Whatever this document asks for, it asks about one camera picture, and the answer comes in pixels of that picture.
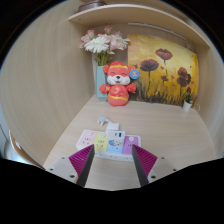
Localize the yellow poppy flower painting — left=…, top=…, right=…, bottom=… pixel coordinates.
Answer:
left=127, top=34, right=200, bottom=108

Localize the small potted plant white pot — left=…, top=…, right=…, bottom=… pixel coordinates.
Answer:
left=182, top=87, right=195, bottom=113

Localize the pastel multicolour power strip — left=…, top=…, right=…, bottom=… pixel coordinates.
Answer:
left=75, top=129, right=142, bottom=163

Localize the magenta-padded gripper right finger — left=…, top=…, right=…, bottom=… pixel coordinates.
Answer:
left=131, top=143, right=178, bottom=188

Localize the red plush mouse toy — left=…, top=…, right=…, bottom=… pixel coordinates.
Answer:
left=98, top=61, right=141, bottom=108

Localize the white power plug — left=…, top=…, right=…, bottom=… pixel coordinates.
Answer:
left=96, top=114, right=109, bottom=127

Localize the pink and white flower bouquet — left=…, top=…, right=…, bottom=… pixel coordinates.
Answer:
left=79, top=25, right=132, bottom=67

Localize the white adapter block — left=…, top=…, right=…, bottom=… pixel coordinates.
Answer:
left=105, top=121, right=121, bottom=133

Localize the pale teal vase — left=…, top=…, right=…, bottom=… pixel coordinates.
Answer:
left=95, top=65, right=109, bottom=103

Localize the wooden shelf unit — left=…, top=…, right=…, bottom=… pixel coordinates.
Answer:
left=68, top=0, right=212, bottom=48

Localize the white light bar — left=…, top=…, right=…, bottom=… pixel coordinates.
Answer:
left=127, top=21, right=196, bottom=51

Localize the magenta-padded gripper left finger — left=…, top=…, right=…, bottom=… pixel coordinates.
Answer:
left=45, top=143, right=96, bottom=188

